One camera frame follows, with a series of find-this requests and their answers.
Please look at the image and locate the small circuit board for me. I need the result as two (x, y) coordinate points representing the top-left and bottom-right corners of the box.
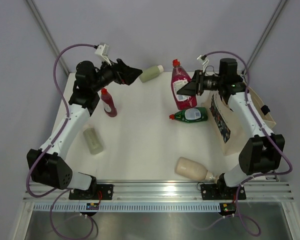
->
(86, 202), (100, 211)
(219, 203), (237, 216)

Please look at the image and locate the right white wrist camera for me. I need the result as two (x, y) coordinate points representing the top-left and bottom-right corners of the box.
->
(197, 54), (210, 73)

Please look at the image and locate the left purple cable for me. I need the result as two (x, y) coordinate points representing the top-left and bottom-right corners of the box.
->
(26, 43), (101, 238)

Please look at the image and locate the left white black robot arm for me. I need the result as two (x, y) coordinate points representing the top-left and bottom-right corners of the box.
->
(26, 58), (142, 200)

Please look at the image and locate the small dark red soap bottle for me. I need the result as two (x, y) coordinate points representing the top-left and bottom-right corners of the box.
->
(100, 88), (118, 118)

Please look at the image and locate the aluminium frame post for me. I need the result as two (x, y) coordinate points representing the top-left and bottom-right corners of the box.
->
(24, 0), (70, 76)
(241, 0), (289, 75)

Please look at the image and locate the left aluminium frame post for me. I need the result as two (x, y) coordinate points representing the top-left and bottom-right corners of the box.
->
(24, 0), (70, 76)

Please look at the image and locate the left small circuit board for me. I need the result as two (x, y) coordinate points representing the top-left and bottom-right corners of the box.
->
(86, 202), (100, 211)

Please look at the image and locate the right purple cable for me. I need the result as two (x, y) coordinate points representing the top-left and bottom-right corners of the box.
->
(202, 50), (293, 237)

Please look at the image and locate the pale green translucent bottle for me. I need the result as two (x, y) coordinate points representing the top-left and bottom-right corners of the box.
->
(82, 124), (104, 155)

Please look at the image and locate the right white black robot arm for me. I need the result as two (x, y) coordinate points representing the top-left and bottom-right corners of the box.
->
(177, 58), (285, 199)

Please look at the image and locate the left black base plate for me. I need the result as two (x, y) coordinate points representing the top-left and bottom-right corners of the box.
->
(68, 183), (114, 201)

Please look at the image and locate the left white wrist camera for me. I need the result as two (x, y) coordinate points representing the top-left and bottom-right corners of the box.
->
(94, 43), (113, 66)

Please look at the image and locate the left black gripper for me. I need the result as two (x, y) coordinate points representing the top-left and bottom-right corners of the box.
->
(90, 56), (142, 93)

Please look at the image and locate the beige cream bottle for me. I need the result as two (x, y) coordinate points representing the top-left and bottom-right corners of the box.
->
(174, 157), (219, 182)

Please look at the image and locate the large magenta dish soap bottle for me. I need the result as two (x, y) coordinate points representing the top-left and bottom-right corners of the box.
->
(170, 58), (198, 111)

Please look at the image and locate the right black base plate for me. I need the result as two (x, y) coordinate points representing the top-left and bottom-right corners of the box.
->
(200, 183), (247, 201)

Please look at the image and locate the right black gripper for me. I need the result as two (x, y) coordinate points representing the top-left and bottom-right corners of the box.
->
(177, 70), (224, 97)

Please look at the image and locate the purple cable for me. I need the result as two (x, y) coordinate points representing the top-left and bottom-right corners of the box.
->
(202, 50), (293, 237)
(26, 43), (101, 238)

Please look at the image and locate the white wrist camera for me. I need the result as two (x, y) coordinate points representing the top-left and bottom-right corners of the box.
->
(94, 43), (113, 66)
(197, 54), (210, 73)

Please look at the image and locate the aluminium mounting rail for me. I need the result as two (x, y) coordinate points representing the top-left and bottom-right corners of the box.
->
(22, 181), (295, 202)

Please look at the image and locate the right aluminium frame post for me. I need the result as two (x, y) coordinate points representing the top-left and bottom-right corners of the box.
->
(241, 0), (289, 75)

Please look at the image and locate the green dish soap bottle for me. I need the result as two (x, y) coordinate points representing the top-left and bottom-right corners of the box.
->
(169, 107), (208, 123)

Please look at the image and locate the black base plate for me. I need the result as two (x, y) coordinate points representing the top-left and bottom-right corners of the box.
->
(68, 183), (114, 201)
(200, 183), (247, 201)

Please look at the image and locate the white slotted cable duct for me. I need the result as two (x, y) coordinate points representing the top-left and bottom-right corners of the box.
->
(33, 202), (220, 213)

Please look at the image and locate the beige canvas tote bag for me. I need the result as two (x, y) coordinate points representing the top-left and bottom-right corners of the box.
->
(202, 89), (276, 156)

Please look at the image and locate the sage green bottle white cap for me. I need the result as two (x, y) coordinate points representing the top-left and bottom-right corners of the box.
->
(139, 65), (164, 83)

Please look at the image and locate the right small circuit board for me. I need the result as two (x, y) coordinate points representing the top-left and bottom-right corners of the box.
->
(219, 203), (237, 216)

